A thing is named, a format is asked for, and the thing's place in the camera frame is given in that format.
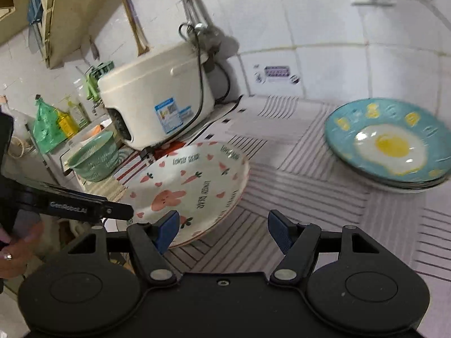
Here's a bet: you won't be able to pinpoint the blue egg print plate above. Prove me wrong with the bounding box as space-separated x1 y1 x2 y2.
324 97 451 184

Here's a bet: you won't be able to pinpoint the wooden wall cabinet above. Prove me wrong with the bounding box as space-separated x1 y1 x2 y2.
0 0 128 70

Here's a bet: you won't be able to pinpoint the blue ceramic plate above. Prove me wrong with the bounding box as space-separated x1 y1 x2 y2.
335 164 451 194

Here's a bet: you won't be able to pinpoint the yellow oil bottle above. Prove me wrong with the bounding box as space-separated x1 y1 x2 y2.
56 107 80 139

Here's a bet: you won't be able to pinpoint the clear green label bottle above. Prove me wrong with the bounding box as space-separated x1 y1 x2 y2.
67 95 91 129

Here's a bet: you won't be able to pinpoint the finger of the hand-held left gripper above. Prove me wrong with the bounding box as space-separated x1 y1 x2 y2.
17 182 135 223

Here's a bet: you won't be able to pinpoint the hanging metal utensils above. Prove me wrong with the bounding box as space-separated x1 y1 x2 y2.
175 0 226 65

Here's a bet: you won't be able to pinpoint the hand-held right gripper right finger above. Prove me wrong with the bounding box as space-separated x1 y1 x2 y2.
267 209 381 287

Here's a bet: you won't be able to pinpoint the green ceramic bowl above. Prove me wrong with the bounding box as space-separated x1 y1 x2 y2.
67 130 119 183

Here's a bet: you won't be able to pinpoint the black rice cooker cord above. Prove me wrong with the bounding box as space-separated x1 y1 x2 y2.
178 23 232 124

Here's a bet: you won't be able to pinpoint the purple wall sticker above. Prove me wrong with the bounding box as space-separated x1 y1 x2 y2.
253 64 300 85

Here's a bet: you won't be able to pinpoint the white rice cooker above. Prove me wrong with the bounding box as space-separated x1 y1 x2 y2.
96 39 216 151

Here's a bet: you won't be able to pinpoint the person's left hand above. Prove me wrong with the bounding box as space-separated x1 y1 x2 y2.
0 223 45 282

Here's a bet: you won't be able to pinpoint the striped table mat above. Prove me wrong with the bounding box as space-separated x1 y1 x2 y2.
76 94 451 289

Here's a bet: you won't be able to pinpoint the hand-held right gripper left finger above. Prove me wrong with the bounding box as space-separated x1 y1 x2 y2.
67 210 180 288

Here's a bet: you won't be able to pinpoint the green plastic bag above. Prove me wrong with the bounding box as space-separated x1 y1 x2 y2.
32 98 70 154

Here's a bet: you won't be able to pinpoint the wooden spatula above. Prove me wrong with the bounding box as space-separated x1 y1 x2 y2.
120 0 151 56

